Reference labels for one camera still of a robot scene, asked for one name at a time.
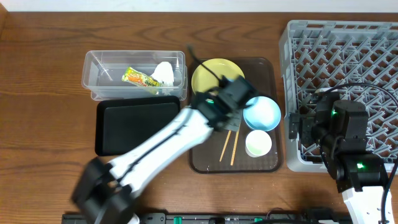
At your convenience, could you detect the white tissue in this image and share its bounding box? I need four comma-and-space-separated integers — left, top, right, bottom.
151, 62, 174, 86

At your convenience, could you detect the white green cup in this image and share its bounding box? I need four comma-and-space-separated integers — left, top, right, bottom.
245, 130, 272, 157

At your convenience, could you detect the wooden chopstick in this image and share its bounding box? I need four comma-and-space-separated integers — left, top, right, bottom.
219, 130, 231, 162
230, 129, 240, 166

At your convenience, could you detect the grey dishwasher rack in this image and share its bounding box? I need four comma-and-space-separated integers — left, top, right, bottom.
279, 20, 397, 170

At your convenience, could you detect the light blue bowl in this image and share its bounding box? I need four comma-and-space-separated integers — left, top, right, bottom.
243, 96, 282, 131

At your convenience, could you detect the right wooden chopstick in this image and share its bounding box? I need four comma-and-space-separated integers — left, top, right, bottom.
230, 129, 240, 166

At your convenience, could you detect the black plastic tray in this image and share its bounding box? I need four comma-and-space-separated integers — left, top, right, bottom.
95, 96, 180, 156

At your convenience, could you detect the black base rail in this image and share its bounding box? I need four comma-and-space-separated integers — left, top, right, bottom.
61, 211, 354, 224

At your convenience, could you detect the yellow round plate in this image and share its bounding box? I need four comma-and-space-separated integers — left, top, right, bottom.
192, 58, 245, 93

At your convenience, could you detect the clear plastic waste bin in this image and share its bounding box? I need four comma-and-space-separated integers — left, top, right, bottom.
81, 50, 188, 101

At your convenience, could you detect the left wooden chopstick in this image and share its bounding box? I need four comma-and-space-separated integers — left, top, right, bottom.
219, 130, 231, 162

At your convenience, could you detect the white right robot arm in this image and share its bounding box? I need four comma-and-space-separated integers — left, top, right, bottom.
289, 98, 394, 223

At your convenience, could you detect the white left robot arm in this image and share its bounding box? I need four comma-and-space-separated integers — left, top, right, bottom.
71, 77, 258, 224

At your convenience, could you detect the green snack wrapper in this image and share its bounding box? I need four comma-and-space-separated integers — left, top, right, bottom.
121, 67, 163, 94

